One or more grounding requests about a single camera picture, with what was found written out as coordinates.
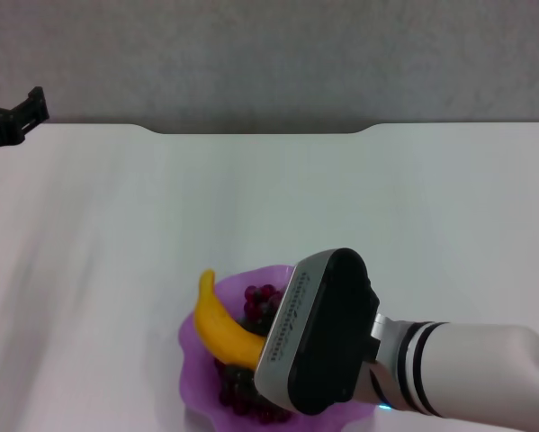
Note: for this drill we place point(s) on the dark red grape bunch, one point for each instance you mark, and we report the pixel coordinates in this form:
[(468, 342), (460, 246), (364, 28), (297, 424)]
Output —
[(239, 396)]

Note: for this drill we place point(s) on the purple translucent wavy bowl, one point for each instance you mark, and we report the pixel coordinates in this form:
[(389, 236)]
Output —
[(197, 382)]

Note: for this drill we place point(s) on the yellow banana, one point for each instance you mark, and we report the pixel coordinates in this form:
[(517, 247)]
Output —
[(219, 328)]

